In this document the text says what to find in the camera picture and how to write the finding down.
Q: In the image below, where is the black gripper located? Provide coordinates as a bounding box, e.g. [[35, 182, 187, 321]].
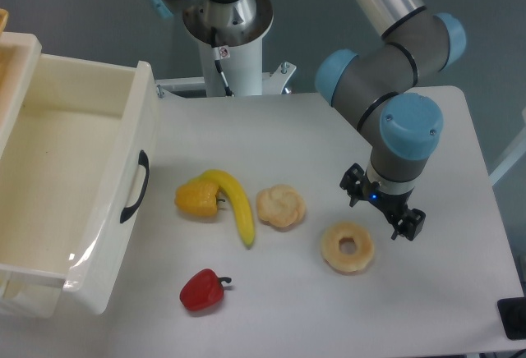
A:
[[339, 163, 426, 241]]

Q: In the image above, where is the beige ring donut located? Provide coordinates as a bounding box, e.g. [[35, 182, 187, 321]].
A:
[[320, 222, 376, 274]]

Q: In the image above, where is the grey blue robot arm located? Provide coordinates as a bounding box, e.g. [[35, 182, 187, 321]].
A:
[[151, 0, 466, 240]]

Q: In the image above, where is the twisted beige pastry bun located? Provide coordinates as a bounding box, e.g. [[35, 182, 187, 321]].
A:
[[256, 184, 307, 230]]

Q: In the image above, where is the yellow toy banana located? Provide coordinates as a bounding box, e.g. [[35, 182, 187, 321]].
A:
[[190, 169, 256, 249]]

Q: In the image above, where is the black device at table edge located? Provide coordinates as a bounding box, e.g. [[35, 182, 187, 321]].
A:
[[497, 297, 526, 340]]

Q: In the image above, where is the yellow toy bell pepper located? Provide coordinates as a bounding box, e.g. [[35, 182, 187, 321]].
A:
[[174, 180, 226, 218]]

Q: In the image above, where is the red toy bell pepper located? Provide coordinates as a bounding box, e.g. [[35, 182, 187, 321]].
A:
[[179, 268, 232, 311]]

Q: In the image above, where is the white open plastic drawer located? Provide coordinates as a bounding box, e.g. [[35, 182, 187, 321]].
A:
[[5, 55, 159, 314]]

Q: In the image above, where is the yellow basket corner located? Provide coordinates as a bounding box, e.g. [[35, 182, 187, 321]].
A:
[[0, 8, 9, 34]]

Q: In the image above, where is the white frame bar right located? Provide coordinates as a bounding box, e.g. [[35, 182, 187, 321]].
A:
[[487, 107, 526, 186]]

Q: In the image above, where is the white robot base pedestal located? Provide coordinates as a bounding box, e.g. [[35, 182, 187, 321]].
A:
[[156, 0, 297, 97]]

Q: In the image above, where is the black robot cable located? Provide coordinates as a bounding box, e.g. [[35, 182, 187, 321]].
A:
[[202, 0, 251, 97]]

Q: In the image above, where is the black drawer handle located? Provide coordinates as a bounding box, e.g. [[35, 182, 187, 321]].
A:
[[119, 149, 150, 224]]

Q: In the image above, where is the white drawer cabinet frame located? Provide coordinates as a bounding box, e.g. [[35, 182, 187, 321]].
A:
[[1, 32, 63, 319]]

